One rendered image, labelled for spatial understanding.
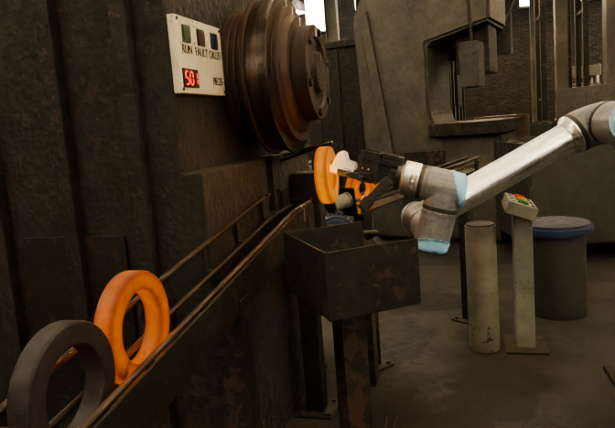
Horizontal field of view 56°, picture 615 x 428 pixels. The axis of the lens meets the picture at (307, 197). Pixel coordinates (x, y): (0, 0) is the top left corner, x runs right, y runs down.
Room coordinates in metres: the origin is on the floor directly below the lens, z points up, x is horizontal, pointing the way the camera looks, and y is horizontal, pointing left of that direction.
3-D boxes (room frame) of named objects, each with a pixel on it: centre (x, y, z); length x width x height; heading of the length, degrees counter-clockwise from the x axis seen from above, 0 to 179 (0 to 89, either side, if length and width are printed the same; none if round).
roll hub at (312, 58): (1.76, -0.04, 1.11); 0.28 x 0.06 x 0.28; 165
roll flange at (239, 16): (1.81, 0.13, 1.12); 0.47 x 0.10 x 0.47; 165
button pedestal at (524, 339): (2.25, -0.84, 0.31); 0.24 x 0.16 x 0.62; 165
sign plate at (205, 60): (1.49, 0.25, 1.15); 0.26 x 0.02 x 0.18; 165
